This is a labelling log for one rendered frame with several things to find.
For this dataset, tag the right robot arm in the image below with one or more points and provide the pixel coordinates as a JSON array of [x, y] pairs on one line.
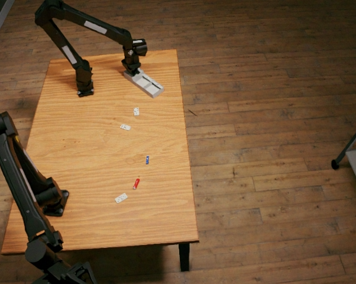
[[30, 196]]

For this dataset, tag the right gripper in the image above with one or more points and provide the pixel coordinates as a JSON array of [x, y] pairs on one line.
[[74, 274]]

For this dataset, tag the grey rack of bins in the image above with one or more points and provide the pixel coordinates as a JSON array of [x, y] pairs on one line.
[[145, 83]]

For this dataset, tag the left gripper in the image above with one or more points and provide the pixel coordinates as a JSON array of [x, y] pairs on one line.
[[130, 66]]

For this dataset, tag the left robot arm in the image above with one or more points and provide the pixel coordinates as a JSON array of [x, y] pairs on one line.
[[58, 9]]

